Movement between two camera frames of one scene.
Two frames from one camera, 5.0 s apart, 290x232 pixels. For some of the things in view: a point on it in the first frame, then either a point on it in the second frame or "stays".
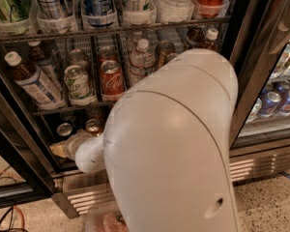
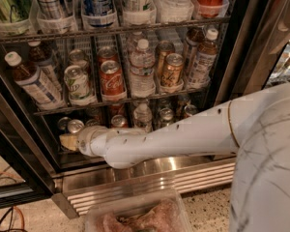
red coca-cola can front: (111, 78) stays
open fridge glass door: (22, 168) stays
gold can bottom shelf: (92, 125) stays
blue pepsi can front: (64, 129) to (75, 127)
